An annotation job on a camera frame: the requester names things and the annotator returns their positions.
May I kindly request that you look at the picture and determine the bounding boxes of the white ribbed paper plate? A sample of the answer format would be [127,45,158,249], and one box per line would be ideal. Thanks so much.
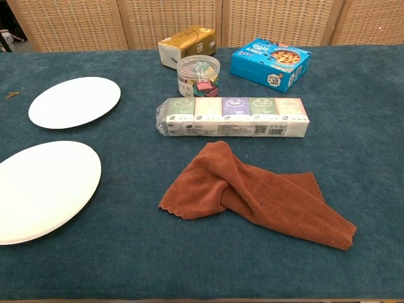
[28,76,122,130]
[0,140,102,246]

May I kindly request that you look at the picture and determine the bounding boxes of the pocket tissue multipack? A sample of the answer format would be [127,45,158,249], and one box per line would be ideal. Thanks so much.
[155,97,310,139]

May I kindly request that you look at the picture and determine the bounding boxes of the rust brown microfiber towel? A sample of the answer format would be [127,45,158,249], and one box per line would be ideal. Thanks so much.
[158,140,358,251]

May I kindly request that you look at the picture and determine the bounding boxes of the clear jar of binder clips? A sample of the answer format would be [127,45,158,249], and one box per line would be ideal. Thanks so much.
[176,54,222,98]

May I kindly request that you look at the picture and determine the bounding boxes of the blue cookie box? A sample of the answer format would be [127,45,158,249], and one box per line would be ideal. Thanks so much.
[229,37,313,93]

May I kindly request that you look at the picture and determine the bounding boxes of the gold facial tissue pack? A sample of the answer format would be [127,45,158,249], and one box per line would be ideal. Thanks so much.
[158,25,217,70]

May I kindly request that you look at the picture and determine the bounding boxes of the teal tablecloth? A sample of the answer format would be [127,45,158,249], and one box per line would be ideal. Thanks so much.
[0,45,404,300]

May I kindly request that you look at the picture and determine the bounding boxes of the wicker folding screen panel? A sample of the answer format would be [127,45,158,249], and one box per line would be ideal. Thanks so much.
[117,0,223,51]
[330,0,404,47]
[222,0,345,48]
[6,0,129,53]

